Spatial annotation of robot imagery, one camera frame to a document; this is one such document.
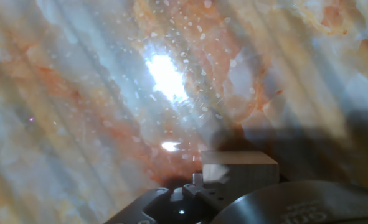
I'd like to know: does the orange marble pattern mat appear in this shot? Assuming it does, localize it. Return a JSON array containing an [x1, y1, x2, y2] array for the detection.
[[0, 0, 368, 224]]

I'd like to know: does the small wooden block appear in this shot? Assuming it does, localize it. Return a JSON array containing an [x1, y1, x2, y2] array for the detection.
[[201, 151, 280, 203]]

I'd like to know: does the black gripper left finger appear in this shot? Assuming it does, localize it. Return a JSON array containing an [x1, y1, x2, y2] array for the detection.
[[104, 172, 232, 224]]

